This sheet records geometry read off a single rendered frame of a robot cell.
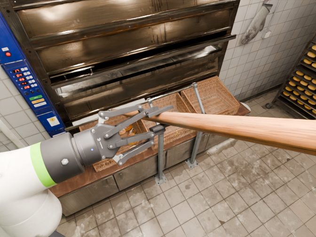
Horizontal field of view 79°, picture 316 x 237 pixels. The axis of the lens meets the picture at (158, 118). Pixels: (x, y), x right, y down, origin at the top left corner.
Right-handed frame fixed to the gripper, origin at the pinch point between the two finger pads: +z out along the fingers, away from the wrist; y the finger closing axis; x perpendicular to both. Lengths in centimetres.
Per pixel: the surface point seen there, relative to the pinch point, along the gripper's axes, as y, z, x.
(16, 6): -77, -31, -97
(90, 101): -12, -7, -154
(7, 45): -60, -45, -107
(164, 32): -49, 72, -118
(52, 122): -4, -46, -156
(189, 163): 105, 83, -175
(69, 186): 56, -52, -146
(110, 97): -9, 12, -154
